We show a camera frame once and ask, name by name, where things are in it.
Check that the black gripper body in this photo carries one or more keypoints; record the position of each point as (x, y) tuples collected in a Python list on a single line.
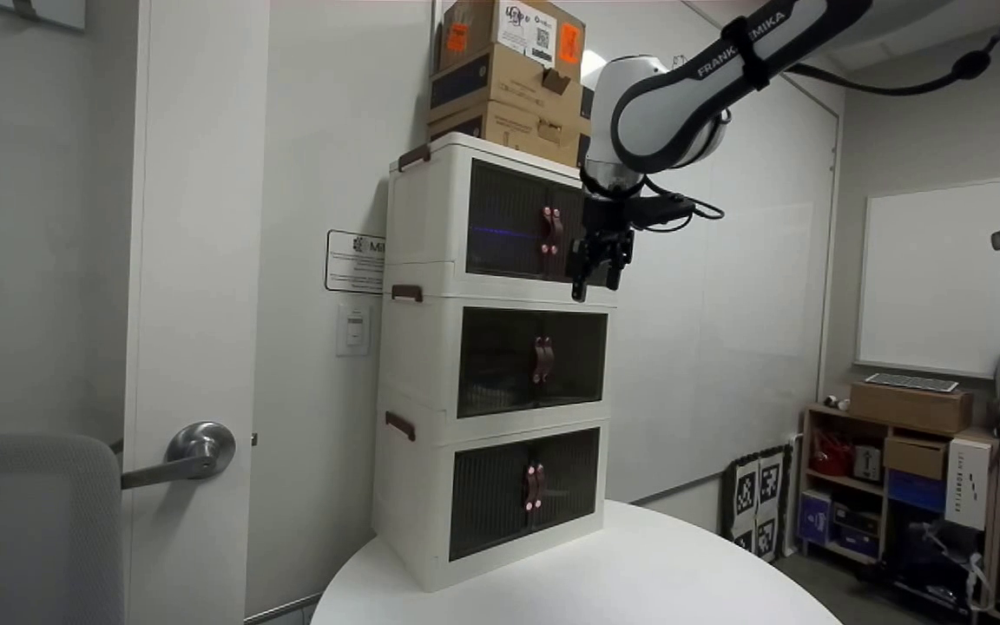
[(606, 220)]

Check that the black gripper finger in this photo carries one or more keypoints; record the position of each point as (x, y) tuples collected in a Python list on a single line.
[(580, 272), (618, 266)]

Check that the dark ribbed cabinet door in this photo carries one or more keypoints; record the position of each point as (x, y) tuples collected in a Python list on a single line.
[(575, 357), (569, 480), (488, 504), (568, 213), (496, 361), (502, 220)]

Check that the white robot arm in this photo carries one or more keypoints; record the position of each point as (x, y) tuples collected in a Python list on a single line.
[(674, 107)]

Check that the cardboard box with dark label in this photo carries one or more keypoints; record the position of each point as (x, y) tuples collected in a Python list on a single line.
[(502, 133), (510, 84)]

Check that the white three-tier storage cabinet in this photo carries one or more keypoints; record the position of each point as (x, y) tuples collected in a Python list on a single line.
[(417, 347)]

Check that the small cardboard box orange stickers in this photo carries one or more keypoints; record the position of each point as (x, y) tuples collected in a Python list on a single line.
[(510, 30)]

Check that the black-white calibration tag board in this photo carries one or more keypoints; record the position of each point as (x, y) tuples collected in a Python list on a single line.
[(758, 504)]

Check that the red items on shelf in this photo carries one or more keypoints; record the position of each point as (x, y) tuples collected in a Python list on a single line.
[(831, 452)]

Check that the wooden storage shelf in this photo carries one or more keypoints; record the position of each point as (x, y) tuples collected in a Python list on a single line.
[(849, 480)]

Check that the wide brown cardboard box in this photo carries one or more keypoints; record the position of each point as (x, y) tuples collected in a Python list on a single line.
[(912, 406)]

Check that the small brown cardboard box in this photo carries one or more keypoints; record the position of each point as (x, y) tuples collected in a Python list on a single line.
[(913, 455)]

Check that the blue storage box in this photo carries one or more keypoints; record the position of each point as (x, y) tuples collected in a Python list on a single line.
[(913, 494)]

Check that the white room door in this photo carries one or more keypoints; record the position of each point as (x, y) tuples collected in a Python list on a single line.
[(191, 229)]

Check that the white upright box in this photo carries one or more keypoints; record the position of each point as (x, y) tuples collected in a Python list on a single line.
[(970, 480)]

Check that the grey door closer box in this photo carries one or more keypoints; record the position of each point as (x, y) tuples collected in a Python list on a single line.
[(49, 11)]

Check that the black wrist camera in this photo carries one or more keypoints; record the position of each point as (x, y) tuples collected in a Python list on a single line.
[(660, 209)]

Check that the white printed wall sign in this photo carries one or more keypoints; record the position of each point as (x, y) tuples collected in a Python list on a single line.
[(353, 261)]

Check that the white wall light switch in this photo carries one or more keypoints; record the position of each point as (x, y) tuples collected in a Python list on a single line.
[(353, 331)]

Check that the white wall whiteboard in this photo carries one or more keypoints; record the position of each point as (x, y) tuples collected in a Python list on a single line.
[(952, 279)]

